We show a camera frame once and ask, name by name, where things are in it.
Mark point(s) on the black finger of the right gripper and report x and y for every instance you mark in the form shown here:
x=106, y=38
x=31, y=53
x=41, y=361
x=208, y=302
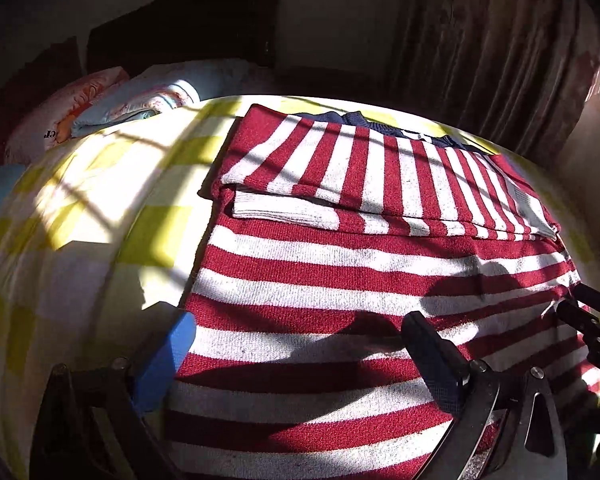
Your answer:
x=587, y=294

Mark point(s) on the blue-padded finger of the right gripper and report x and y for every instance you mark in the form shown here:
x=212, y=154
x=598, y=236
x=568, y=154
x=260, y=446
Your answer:
x=581, y=320

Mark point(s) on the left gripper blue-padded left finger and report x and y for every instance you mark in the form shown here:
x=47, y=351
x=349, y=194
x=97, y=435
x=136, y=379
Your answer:
x=91, y=423

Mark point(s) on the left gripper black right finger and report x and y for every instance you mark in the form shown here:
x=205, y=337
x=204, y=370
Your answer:
x=528, y=444

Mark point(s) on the red white striped knit sweater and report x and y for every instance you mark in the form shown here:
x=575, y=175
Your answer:
x=325, y=236

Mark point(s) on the yellow green checked bedsheet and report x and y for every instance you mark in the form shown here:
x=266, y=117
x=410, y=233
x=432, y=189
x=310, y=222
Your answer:
x=104, y=227

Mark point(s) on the floral pink curtain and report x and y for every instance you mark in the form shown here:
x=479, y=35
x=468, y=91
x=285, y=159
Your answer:
x=516, y=72

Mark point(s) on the dark wooden nightstand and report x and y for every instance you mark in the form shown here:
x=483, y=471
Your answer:
x=320, y=82

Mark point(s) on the orange floral pillow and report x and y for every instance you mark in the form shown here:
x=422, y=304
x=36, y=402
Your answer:
x=50, y=123

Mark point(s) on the light blue floral pillow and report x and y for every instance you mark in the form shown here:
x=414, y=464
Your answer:
x=162, y=88

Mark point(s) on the dark wooden headboard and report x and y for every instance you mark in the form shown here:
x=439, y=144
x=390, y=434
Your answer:
x=171, y=31
x=51, y=70

